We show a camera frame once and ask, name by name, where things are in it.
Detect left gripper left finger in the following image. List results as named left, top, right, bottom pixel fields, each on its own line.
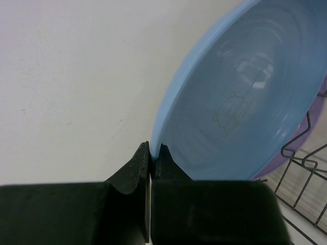
left=1, top=142, right=150, bottom=244

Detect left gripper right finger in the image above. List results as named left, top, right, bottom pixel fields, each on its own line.
left=151, top=145, right=290, bottom=244

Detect light blue plate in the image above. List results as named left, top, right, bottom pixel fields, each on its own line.
left=150, top=0, right=326, bottom=180

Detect purple plate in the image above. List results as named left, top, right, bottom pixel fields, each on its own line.
left=251, top=73, right=327, bottom=181

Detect wire dish rack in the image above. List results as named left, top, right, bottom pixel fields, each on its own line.
left=255, top=91, right=327, bottom=245

